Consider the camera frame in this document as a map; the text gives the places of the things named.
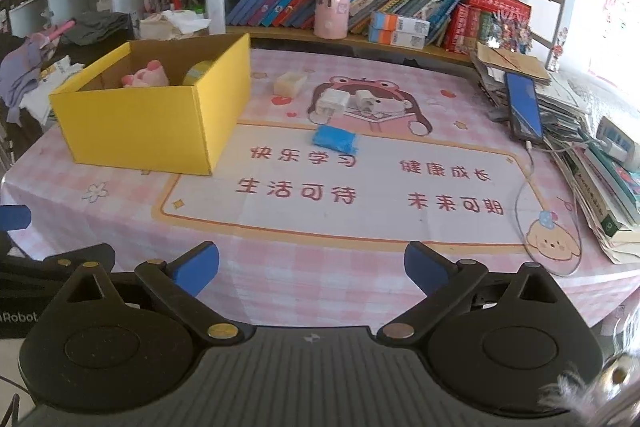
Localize stack of loose papers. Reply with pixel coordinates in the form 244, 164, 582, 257
472, 57, 598, 142

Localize purple cloth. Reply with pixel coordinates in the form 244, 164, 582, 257
0, 34, 56, 125

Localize cluster of acrylic figure stands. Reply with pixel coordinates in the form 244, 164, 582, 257
484, 9, 533, 52

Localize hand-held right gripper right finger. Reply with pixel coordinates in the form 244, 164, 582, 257
375, 241, 576, 348

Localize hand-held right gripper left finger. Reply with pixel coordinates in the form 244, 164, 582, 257
50, 241, 255, 348

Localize tissue box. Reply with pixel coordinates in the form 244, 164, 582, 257
139, 10, 212, 42

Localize grey folded cloth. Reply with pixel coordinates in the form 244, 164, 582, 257
60, 11, 133, 46

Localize white charger plug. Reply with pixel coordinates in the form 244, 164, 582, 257
315, 89, 351, 124
355, 90, 383, 115

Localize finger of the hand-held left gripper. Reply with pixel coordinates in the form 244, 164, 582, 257
0, 205, 32, 233
42, 243, 117, 280

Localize black smartphone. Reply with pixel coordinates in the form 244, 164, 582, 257
504, 71, 545, 145

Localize pink cylindrical humidifier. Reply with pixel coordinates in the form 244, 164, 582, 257
314, 0, 353, 40

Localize pink stick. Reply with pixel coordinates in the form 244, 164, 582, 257
42, 21, 76, 42

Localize red boxed book set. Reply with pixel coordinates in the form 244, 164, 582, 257
442, 0, 532, 55

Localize brown paper envelope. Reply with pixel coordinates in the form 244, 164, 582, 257
475, 43, 552, 82

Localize white charging cable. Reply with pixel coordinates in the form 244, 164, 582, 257
515, 139, 583, 278

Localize white and yellow cloth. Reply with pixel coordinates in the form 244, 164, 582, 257
22, 57, 86, 128

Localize white quilted blanket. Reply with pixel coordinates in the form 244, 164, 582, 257
550, 72, 640, 142

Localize pink plush pig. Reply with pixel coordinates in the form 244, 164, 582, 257
121, 60, 171, 88

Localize stack of workbooks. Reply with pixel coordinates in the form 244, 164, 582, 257
550, 139, 640, 265

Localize cream eraser block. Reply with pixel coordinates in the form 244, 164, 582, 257
274, 72, 308, 96

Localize blue packet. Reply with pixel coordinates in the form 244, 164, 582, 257
312, 124, 359, 152

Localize small cartoon standee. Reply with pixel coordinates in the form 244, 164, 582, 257
545, 27, 571, 72

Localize yellow tape roll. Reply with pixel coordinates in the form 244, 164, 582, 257
182, 61, 217, 86

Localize alphabet wall poster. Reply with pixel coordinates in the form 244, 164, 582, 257
587, 0, 640, 80

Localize grey fluffy charm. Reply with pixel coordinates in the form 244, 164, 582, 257
537, 352, 640, 427

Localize pink printed tablecloth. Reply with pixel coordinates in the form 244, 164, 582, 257
0, 47, 640, 330

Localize orange and blue carton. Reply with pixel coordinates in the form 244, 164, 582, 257
370, 11, 431, 35
369, 27, 427, 48

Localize yellow cardboard box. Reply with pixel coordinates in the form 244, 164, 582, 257
48, 33, 252, 176

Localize white barcode scanner device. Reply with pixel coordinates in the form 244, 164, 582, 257
597, 117, 640, 172

